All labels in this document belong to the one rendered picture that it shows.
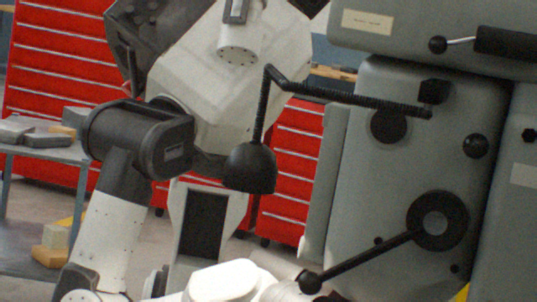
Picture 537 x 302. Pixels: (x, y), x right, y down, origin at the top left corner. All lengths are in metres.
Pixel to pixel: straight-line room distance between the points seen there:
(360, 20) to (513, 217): 0.28
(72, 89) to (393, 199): 5.54
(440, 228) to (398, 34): 0.23
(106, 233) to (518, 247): 0.66
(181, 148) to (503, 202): 0.60
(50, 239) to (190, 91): 2.91
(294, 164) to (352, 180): 4.86
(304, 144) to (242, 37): 4.55
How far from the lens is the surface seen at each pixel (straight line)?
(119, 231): 1.52
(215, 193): 1.93
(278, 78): 1.13
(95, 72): 6.55
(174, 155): 1.53
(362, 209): 1.18
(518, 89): 1.13
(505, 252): 1.14
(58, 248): 4.43
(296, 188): 6.06
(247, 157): 1.25
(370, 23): 1.14
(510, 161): 1.12
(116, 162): 1.52
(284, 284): 1.39
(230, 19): 1.47
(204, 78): 1.56
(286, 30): 1.61
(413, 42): 1.13
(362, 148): 1.17
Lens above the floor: 1.70
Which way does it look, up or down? 10 degrees down
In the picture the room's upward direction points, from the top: 10 degrees clockwise
